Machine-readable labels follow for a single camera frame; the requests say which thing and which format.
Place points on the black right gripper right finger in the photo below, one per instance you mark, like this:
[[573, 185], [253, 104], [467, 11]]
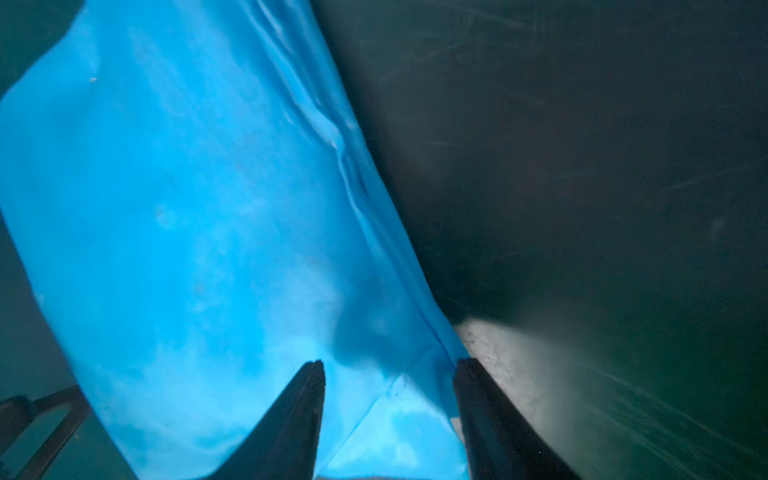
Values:
[[499, 442]]

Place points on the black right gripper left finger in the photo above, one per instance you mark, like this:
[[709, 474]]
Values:
[[284, 443]]

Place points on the blue raincoat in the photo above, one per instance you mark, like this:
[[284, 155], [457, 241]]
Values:
[[198, 215]]

